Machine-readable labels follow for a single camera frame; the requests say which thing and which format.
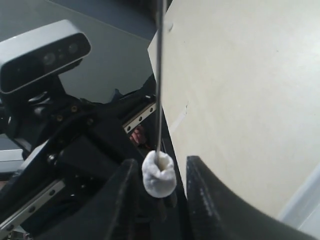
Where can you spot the white marshmallow piece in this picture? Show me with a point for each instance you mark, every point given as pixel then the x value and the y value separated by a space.
pixel 158 175

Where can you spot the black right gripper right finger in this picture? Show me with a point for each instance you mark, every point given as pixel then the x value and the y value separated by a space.
pixel 217 213

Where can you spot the white plastic tray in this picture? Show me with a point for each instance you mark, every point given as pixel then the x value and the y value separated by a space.
pixel 304 205

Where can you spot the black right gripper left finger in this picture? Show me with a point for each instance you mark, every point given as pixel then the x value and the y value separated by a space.
pixel 120 203

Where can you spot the grey depth camera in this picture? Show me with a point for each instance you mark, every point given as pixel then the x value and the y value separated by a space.
pixel 30 56

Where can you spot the silver linear rail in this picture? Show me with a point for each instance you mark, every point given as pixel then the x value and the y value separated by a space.
pixel 29 208

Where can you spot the thin metal skewer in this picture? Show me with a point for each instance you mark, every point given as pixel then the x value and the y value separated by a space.
pixel 161 9

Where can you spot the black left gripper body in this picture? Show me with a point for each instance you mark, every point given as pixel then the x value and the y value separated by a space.
pixel 78 141

